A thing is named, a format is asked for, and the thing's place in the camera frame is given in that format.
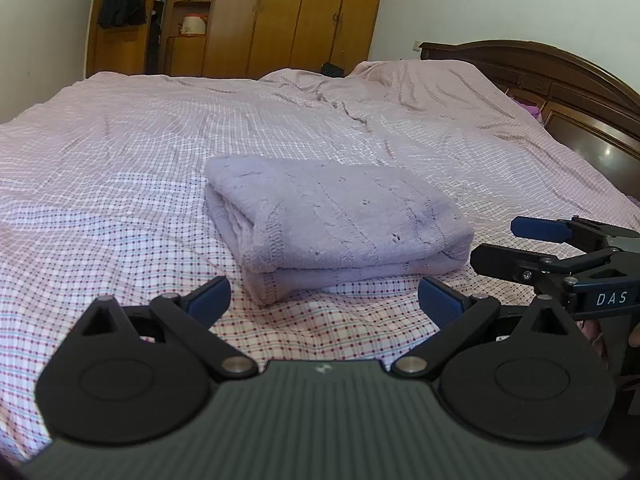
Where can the lilac knitted cardigan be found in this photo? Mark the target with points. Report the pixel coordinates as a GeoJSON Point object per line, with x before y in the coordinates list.
{"type": "Point", "coordinates": [340, 210]}

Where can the white pot with orange lid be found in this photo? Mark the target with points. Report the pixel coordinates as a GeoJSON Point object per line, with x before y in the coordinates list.
{"type": "Point", "coordinates": [193, 26]}

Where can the purple cloth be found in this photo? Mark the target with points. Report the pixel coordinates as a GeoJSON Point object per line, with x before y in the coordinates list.
{"type": "Point", "coordinates": [531, 110]}

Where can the dark wooden headboard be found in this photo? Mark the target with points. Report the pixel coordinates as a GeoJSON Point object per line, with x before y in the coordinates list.
{"type": "Point", "coordinates": [550, 75]}

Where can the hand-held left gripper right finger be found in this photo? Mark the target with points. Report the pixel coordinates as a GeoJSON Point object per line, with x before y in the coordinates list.
{"type": "Point", "coordinates": [440, 305]}

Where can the wooden wardrobe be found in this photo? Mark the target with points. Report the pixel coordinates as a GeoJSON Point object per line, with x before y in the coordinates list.
{"type": "Point", "coordinates": [300, 10]}

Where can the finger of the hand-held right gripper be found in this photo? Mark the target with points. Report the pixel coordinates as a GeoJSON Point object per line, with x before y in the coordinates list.
{"type": "Point", "coordinates": [542, 228]}
{"type": "Point", "coordinates": [510, 262]}

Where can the bed with pink checked sheet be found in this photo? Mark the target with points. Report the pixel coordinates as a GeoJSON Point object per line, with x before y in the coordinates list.
{"type": "Point", "coordinates": [125, 160]}

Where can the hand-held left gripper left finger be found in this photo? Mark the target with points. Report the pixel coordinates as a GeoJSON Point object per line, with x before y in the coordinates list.
{"type": "Point", "coordinates": [210, 300]}

